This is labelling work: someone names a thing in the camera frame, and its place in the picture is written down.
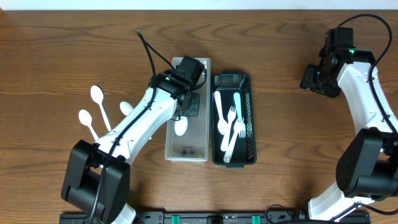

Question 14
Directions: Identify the pale blue plastic fork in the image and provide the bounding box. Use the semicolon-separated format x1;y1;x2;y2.
233;92;246;138

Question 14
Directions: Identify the clear perforated plastic basket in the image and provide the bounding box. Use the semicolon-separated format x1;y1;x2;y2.
165;58;211;162

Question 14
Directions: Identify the white plastic spoon bowl down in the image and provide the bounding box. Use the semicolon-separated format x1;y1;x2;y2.
174;116;188;136

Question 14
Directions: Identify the white plastic spoon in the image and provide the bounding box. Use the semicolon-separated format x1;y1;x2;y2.
213;91;228;135
90;85;111;131
78;110;99;141

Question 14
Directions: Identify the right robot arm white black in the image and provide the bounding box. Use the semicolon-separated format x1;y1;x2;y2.
300;27;397;222

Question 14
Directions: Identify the dark green perforated plastic basket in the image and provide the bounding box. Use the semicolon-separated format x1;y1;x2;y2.
211;70;257;167

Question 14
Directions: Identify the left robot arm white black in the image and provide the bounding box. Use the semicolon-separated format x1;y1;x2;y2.
61;55;211;223

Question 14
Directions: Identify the white plastic spoon crossing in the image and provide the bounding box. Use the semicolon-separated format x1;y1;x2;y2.
119;101;134;116

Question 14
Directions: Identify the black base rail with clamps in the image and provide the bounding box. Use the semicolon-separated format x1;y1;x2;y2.
58;210;371;224

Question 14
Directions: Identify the white plastic fork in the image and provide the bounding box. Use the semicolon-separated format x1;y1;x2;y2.
223;118;246;163
220;106;236;151

